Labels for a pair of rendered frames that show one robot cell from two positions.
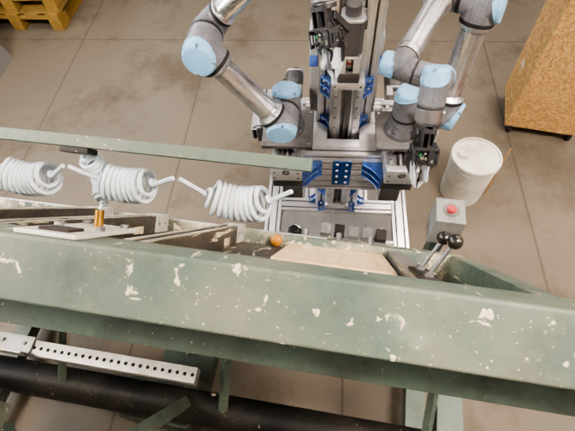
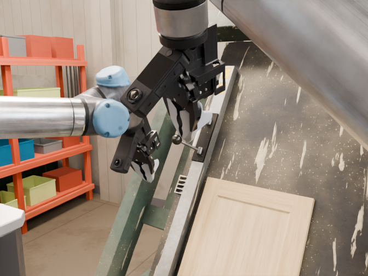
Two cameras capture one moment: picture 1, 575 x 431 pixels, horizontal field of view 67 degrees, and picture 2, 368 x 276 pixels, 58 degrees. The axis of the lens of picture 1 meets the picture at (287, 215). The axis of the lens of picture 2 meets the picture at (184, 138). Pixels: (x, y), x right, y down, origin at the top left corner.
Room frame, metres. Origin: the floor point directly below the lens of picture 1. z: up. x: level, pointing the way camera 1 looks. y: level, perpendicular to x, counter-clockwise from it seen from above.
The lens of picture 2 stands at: (1.63, 0.02, 1.68)
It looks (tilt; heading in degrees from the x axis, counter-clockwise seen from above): 12 degrees down; 200
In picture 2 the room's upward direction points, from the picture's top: straight up
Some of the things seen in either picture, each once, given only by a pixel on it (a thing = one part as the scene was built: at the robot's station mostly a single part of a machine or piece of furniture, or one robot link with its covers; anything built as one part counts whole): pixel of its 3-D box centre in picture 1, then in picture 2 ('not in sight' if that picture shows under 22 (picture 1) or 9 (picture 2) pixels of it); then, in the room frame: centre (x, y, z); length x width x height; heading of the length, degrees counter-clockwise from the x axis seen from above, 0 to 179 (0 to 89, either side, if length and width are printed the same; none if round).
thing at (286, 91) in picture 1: (286, 99); not in sight; (1.35, -0.04, 1.20); 0.13 x 0.12 x 0.14; 170
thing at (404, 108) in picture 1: (410, 101); not in sight; (1.28, -0.53, 1.20); 0.13 x 0.12 x 0.14; 56
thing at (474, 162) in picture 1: (471, 168); not in sight; (1.63, -1.19, 0.24); 0.32 x 0.30 x 0.47; 82
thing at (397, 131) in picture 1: (403, 121); not in sight; (1.29, -0.53, 1.09); 0.15 x 0.15 x 0.10
